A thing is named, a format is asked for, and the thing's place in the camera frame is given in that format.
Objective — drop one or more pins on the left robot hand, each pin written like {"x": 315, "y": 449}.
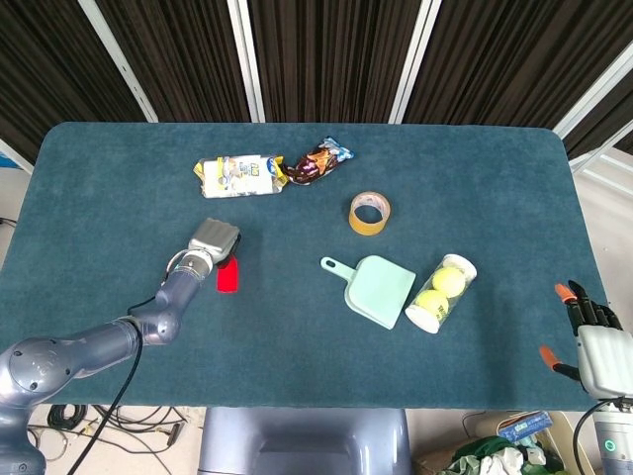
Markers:
{"x": 213, "y": 239}

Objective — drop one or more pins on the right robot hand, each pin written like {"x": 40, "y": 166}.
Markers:
{"x": 603, "y": 356}

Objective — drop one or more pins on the red card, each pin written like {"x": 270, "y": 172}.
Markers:
{"x": 228, "y": 281}

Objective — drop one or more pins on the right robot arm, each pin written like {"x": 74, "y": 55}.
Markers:
{"x": 618, "y": 440}

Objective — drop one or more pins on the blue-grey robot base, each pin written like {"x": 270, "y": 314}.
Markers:
{"x": 304, "y": 443}

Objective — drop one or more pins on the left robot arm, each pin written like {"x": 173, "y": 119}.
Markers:
{"x": 74, "y": 351}

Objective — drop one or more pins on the brown packing tape roll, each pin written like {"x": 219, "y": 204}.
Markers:
{"x": 360, "y": 225}

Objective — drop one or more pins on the white yellow snack bag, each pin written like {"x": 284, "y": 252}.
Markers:
{"x": 237, "y": 175}

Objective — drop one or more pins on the blue cardboard box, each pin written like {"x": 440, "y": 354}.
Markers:
{"x": 525, "y": 426}

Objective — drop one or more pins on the brown snack wrapper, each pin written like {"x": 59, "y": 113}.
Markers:
{"x": 311, "y": 165}

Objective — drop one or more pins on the green cloth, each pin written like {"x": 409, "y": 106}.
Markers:
{"x": 479, "y": 445}

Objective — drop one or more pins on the blue table mat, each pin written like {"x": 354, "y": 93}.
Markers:
{"x": 316, "y": 356}

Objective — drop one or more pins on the clear tennis ball tube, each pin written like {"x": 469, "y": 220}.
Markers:
{"x": 447, "y": 297}

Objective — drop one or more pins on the yellow tennis ball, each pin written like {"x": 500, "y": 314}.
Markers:
{"x": 449, "y": 280}
{"x": 431, "y": 304}

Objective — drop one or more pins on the mint green dustpan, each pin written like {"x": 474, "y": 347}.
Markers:
{"x": 381, "y": 294}

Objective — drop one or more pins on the brown cardboard box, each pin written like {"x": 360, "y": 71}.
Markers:
{"x": 440, "y": 465}

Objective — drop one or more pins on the white partition frame post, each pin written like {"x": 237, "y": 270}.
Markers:
{"x": 247, "y": 59}
{"x": 593, "y": 94}
{"x": 414, "y": 64}
{"x": 118, "y": 59}

